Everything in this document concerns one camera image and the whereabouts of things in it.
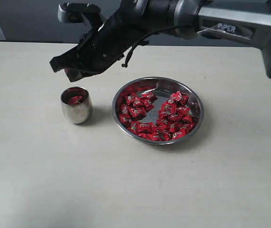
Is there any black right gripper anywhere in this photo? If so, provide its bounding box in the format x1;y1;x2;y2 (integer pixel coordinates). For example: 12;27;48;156
49;11;149;83

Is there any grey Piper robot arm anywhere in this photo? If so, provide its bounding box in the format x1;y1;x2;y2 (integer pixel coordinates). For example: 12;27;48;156
50;0;271;82

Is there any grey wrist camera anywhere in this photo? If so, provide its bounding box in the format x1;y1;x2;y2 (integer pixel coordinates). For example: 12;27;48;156
58;2;104;26

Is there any stainless steel plate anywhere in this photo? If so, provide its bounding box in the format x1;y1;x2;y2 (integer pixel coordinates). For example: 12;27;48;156
112;77;204;145

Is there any black cable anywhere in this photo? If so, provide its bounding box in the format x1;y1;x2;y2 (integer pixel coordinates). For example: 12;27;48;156
121;23;198;68

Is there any red candy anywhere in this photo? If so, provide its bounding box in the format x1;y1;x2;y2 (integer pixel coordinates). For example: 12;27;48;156
67;95;83;105
172;128;188;140
120;104;130;118
147;131;171;142
167;91;189;107

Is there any stainless steel cup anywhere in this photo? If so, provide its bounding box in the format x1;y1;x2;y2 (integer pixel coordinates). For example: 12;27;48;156
60;86;93;124

